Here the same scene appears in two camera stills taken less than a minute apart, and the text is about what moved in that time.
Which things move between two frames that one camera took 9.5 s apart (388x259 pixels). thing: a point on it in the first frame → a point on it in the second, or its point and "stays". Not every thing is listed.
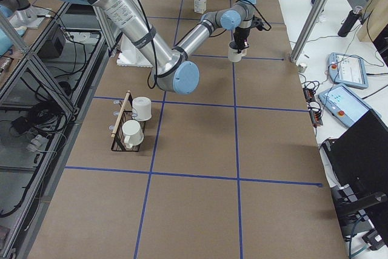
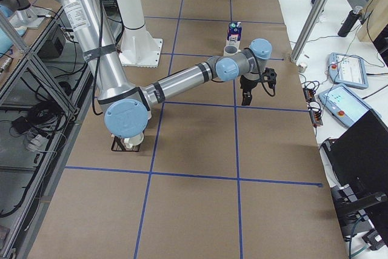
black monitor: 358,157 stays
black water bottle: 350,21 stays
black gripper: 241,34 → 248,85
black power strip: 316,115 stays
